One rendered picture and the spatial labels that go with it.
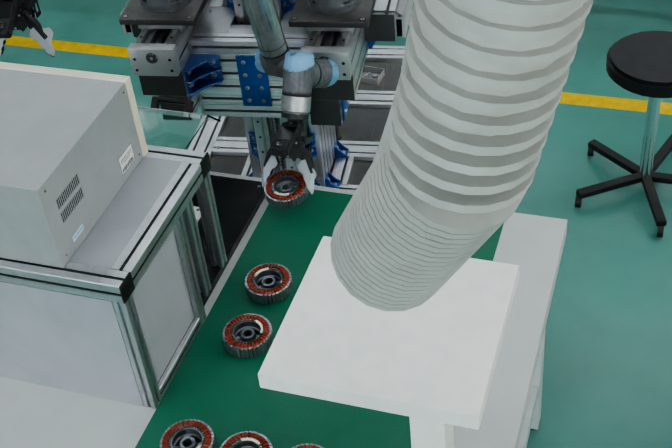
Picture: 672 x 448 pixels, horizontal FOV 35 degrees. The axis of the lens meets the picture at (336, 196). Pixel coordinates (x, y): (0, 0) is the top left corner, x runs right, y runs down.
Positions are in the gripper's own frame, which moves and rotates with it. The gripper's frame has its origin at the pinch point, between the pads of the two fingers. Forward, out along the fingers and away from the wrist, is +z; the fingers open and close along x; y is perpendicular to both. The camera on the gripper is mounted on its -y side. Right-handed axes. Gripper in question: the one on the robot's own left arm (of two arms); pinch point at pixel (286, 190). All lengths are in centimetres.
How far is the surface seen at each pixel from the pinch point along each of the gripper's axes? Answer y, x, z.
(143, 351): -63, 6, 25
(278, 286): -25.4, -9.1, 17.8
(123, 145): -51, 19, -15
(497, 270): -69, -66, -6
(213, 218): -28.4, 7.2, 3.3
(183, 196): -48.6, 5.6, -5.5
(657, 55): 117, -83, -39
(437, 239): -143, -70, -26
